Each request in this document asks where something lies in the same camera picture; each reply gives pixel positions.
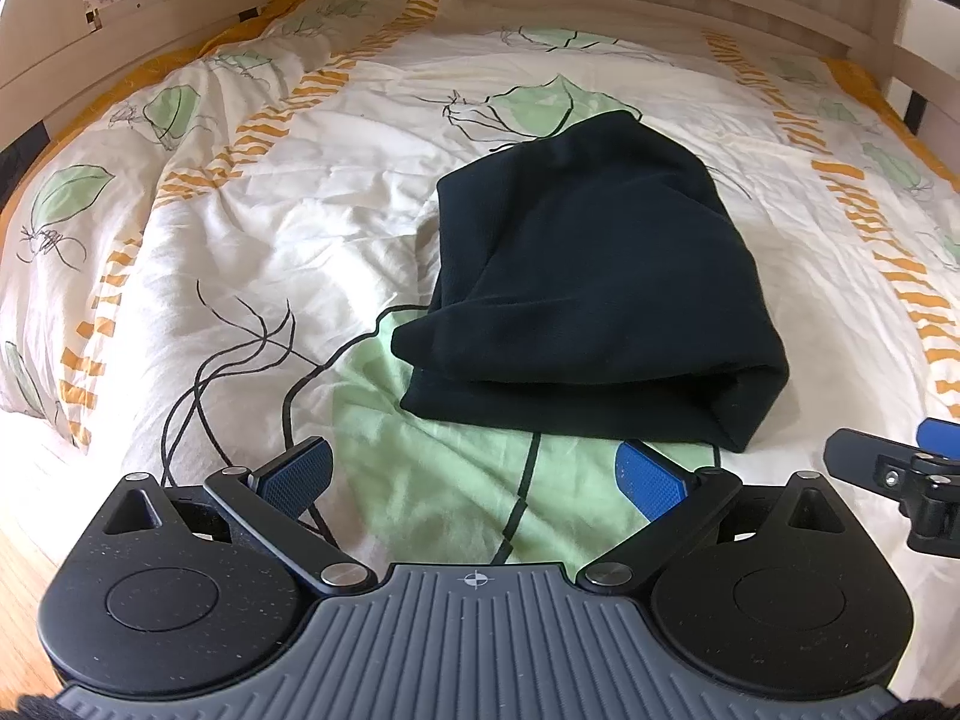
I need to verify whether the dark navy zip hoodie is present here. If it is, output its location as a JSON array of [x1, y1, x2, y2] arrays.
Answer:
[[390, 109, 793, 455]]

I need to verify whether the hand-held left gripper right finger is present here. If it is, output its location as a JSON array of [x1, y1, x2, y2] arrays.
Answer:
[[575, 440, 854, 591]]

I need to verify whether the yellow bed sheet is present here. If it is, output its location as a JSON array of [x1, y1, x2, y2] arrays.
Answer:
[[0, 0, 960, 242]]

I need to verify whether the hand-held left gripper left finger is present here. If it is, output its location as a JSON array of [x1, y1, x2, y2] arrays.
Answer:
[[100, 436, 377, 593]]

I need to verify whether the white leaf-print duvet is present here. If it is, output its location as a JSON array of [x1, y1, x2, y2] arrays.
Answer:
[[0, 0, 960, 565]]

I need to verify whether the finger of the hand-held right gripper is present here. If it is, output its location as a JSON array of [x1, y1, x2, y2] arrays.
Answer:
[[916, 418, 960, 460], [823, 427, 960, 553]]

